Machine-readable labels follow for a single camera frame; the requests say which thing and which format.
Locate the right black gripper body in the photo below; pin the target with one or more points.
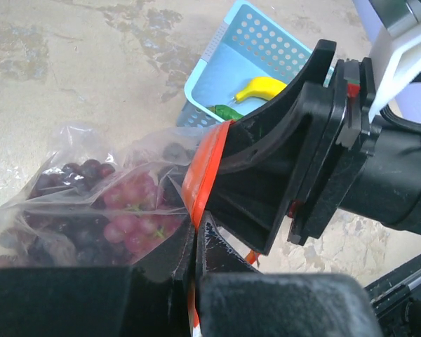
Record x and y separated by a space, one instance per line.
373 169

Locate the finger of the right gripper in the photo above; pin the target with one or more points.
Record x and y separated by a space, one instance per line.
261 152

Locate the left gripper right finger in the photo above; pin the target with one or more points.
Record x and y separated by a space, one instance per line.
234 299

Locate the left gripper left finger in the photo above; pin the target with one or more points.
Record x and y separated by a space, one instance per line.
74 283

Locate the yellow banana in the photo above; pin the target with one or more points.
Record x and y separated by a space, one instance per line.
265 88

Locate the red grape bunch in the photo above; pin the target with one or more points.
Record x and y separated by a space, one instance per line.
59 219
139 215

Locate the clear orange-zip bag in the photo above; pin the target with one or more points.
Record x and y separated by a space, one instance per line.
79 144

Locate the green chili pepper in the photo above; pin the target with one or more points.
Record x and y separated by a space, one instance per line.
226 113

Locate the light blue plastic basket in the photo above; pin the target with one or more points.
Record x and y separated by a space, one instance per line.
247 44

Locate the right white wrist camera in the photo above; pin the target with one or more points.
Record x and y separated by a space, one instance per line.
396 52

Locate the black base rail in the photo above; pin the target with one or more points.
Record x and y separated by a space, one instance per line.
396 299

